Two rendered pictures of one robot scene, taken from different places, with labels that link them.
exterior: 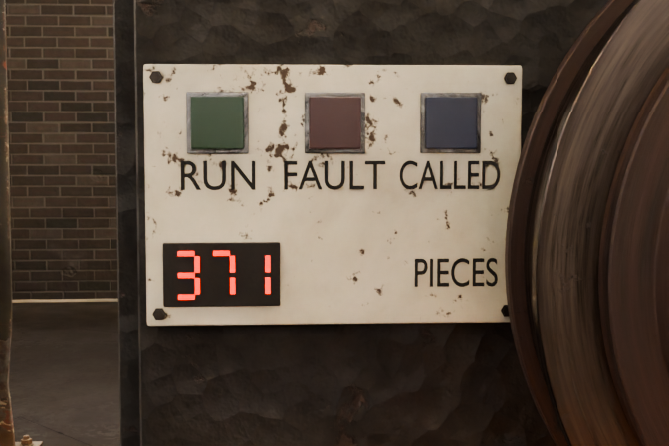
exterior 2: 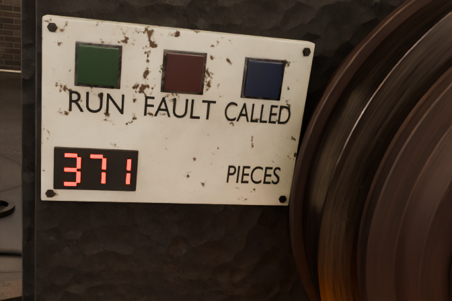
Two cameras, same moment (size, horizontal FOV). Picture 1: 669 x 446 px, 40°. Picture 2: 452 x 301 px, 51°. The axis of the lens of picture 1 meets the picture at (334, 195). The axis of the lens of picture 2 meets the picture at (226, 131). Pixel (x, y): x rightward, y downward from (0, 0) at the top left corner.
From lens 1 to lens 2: 0.20 m
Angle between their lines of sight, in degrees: 16
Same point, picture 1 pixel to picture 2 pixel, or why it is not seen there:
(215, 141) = (95, 79)
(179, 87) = (70, 36)
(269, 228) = (131, 140)
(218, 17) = not seen: outside the picture
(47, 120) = not seen: outside the picture
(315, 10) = not seen: outside the picture
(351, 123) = (196, 74)
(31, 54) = not seen: outside the picture
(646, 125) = (416, 130)
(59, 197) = not seen: outside the picture
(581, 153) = (365, 140)
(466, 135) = (272, 89)
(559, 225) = (342, 186)
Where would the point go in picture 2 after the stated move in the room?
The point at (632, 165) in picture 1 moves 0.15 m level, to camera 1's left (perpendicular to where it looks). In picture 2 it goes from (401, 156) to (204, 143)
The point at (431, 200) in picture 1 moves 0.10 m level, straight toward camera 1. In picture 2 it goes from (243, 129) to (252, 162)
